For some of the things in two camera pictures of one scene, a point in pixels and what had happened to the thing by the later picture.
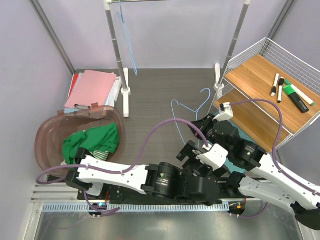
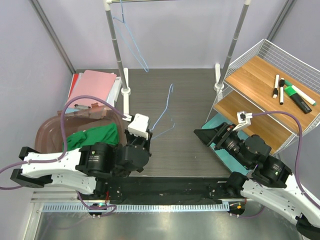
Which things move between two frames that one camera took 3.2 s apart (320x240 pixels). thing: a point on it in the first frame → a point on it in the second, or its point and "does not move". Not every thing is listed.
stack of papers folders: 93,87 does not move
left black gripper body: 192,152 → 133,140
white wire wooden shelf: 272,93 does not move
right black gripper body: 207,127 → 227,140
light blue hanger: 191,109 → 151,130
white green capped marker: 303,96 does not move
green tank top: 102,138 does not move
